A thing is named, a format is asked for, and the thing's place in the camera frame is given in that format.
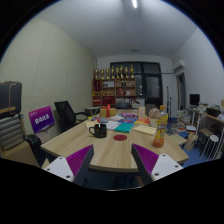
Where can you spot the black mug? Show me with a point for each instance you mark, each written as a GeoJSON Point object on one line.
{"type": "Point", "coordinates": [98, 130]}

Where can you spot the white air conditioner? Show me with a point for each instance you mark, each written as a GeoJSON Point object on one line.
{"type": "Point", "coordinates": [179, 65]}

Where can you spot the yellow paper pad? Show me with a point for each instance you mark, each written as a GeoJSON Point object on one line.
{"type": "Point", "coordinates": [145, 129]}

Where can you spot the white stool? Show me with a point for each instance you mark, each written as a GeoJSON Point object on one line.
{"type": "Point", "coordinates": [211, 145]}

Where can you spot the yellow gift box red ribbon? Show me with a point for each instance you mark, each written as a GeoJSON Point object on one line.
{"type": "Point", "coordinates": [107, 111]}

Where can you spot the black monitor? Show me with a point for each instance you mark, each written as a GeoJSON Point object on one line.
{"type": "Point", "coordinates": [194, 99]}

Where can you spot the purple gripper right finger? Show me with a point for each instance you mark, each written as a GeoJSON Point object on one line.
{"type": "Point", "coordinates": [152, 166]}

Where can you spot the purple sign board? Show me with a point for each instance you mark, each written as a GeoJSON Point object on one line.
{"type": "Point", "coordinates": [41, 119]}

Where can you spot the red round coaster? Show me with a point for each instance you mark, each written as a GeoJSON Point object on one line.
{"type": "Point", "coordinates": [120, 137]}

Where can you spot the wooden shelf with trophies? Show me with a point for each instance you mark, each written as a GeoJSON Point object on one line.
{"type": "Point", "coordinates": [114, 86]}

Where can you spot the wooden side desk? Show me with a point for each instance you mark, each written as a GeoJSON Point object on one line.
{"type": "Point", "coordinates": [202, 120]}

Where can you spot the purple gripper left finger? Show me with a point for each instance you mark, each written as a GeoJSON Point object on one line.
{"type": "Point", "coordinates": [74, 167]}

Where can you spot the black office chair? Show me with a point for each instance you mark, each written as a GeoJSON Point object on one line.
{"type": "Point", "coordinates": [67, 117]}

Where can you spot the black suitcase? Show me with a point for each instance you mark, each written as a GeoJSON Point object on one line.
{"type": "Point", "coordinates": [10, 98]}

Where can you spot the teal notebook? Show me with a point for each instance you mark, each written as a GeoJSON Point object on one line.
{"type": "Point", "coordinates": [124, 128]}

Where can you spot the white paper sheet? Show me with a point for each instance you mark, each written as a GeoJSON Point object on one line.
{"type": "Point", "coordinates": [111, 125]}

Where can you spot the orange juice bottle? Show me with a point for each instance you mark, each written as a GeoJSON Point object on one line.
{"type": "Point", "coordinates": [161, 124]}

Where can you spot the dark window door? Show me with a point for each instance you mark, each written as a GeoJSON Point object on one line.
{"type": "Point", "coordinates": [148, 80]}

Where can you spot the wooden table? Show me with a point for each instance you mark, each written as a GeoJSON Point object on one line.
{"type": "Point", "coordinates": [109, 154]}

